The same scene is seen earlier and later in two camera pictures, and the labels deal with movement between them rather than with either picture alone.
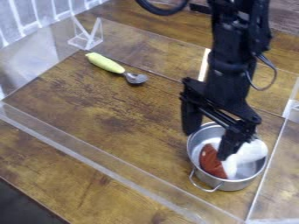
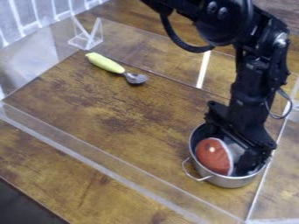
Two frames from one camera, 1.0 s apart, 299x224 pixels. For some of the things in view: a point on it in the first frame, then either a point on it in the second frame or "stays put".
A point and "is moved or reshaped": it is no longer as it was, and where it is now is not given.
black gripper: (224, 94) → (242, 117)
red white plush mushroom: (225, 169) stays put
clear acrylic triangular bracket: (86, 40) stays put
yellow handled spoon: (110, 65) stays put
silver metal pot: (249, 170) is moved or reshaped
